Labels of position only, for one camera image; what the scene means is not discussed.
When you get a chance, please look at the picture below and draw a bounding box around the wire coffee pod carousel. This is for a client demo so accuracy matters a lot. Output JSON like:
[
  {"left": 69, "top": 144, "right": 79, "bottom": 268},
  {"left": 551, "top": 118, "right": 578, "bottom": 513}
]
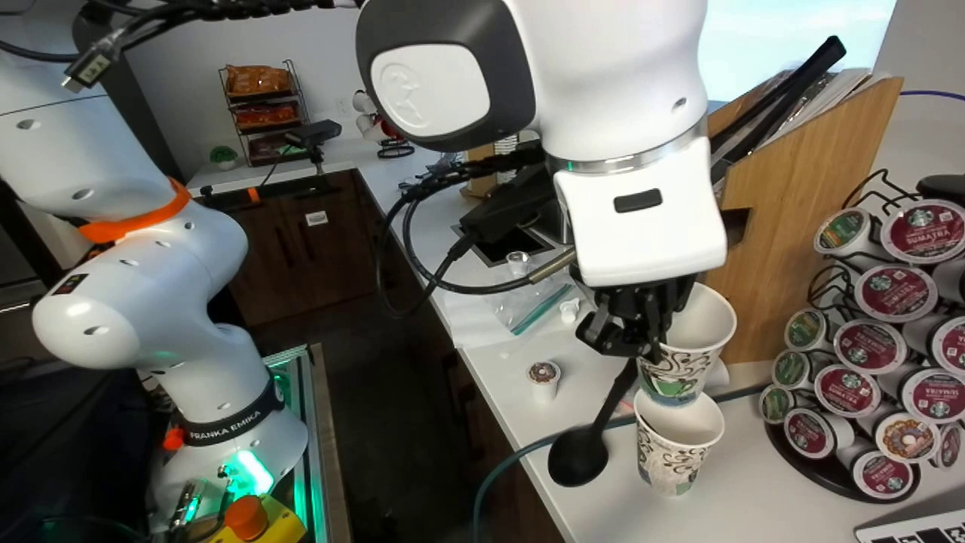
[{"left": 754, "top": 165, "right": 965, "bottom": 507}]

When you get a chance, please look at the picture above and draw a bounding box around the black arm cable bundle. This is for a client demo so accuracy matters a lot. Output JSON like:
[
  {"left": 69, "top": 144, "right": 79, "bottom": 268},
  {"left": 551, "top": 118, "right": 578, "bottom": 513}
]
[{"left": 372, "top": 146, "right": 566, "bottom": 304}]

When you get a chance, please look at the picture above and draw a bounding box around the coffee pod green lid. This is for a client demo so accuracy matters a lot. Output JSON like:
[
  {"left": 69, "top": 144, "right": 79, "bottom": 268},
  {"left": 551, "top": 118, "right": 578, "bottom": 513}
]
[
  {"left": 780, "top": 304, "right": 831, "bottom": 352},
  {"left": 758, "top": 382, "right": 799, "bottom": 429},
  {"left": 768, "top": 347, "right": 817, "bottom": 392},
  {"left": 812, "top": 205, "right": 877, "bottom": 259}
]

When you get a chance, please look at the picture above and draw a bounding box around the coffee pod red lid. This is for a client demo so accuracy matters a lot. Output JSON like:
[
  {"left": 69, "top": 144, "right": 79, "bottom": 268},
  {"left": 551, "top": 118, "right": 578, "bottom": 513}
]
[
  {"left": 812, "top": 363, "right": 886, "bottom": 421},
  {"left": 849, "top": 262, "right": 940, "bottom": 324},
  {"left": 849, "top": 449, "right": 920, "bottom": 502},
  {"left": 780, "top": 405, "right": 838, "bottom": 463},
  {"left": 929, "top": 314, "right": 965, "bottom": 380},
  {"left": 879, "top": 196, "right": 965, "bottom": 268},
  {"left": 900, "top": 368, "right": 965, "bottom": 425},
  {"left": 828, "top": 315, "right": 911, "bottom": 377}
]

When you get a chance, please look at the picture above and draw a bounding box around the yellow emergency stop button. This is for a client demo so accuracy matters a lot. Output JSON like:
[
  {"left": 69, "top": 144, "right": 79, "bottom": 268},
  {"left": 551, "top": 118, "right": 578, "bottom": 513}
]
[{"left": 199, "top": 495, "right": 303, "bottom": 543}]

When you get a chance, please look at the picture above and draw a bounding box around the black power cable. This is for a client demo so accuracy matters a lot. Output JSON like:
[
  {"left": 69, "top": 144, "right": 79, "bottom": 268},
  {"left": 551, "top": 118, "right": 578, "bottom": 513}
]
[{"left": 467, "top": 437, "right": 559, "bottom": 543}]

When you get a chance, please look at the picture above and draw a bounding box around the green bowl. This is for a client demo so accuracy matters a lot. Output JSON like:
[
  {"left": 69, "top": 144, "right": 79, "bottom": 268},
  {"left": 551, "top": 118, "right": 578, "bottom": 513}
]
[{"left": 204, "top": 140, "right": 244, "bottom": 173}]

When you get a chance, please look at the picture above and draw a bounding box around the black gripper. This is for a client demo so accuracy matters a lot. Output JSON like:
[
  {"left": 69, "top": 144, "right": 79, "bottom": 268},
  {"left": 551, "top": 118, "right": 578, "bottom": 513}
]
[{"left": 574, "top": 278, "right": 698, "bottom": 368}]

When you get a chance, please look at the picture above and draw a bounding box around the patterned black white tray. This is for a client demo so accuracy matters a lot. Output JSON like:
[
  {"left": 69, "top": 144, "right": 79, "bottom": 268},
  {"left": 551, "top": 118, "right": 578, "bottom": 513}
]
[{"left": 849, "top": 502, "right": 965, "bottom": 543}]

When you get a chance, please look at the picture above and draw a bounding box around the black stirrers bundle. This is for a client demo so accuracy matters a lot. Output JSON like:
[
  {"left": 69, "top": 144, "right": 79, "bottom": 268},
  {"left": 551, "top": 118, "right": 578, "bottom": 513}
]
[{"left": 706, "top": 34, "right": 849, "bottom": 188}]

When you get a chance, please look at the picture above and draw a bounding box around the coffee pod brown lid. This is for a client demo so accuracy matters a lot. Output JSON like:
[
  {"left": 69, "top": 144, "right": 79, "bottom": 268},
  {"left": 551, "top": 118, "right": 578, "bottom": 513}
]
[{"left": 872, "top": 411, "right": 946, "bottom": 467}]

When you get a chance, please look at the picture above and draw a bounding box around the white coffee pod dark lid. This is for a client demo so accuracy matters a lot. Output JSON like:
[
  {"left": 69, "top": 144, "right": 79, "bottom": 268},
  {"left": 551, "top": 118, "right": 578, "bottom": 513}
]
[{"left": 525, "top": 358, "right": 564, "bottom": 396}]

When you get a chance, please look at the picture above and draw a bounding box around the snack rack with shelves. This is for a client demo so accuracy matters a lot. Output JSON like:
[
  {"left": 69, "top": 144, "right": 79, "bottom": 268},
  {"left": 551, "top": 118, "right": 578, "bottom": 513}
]
[{"left": 216, "top": 61, "right": 306, "bottom": 165}]

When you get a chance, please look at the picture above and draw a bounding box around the clear plastic bag of stirrers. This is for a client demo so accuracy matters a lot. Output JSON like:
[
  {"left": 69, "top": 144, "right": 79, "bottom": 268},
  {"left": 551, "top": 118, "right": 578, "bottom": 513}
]
[{"left": 502, "top": 284, "right": 585, "bottom": 338}]

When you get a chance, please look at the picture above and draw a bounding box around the black plastic spoon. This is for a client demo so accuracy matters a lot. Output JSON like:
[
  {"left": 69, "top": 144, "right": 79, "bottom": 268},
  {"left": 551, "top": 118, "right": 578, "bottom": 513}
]
[{"left": 546, "top": 355, "right": 641, "bottom": 490}]

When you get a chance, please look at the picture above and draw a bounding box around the wooden condiment organizer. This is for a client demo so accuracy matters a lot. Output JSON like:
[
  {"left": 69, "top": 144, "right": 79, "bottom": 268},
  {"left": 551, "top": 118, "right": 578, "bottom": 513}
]
[{"left": 704, "top": 68, "right": 906, "bottom": 368}]

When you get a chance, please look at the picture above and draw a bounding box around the dark wooden cabinet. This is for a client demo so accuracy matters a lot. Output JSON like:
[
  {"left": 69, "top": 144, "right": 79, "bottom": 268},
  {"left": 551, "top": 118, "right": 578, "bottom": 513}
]
[{"left": 194, "top": 165, "right": 392, "bottom": 331}]

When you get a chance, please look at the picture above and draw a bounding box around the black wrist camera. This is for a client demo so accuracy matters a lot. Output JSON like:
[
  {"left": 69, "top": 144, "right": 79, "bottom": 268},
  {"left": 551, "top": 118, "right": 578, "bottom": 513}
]
[{"left": 462, "top": 177, "right": 564, "bottom": 262}]

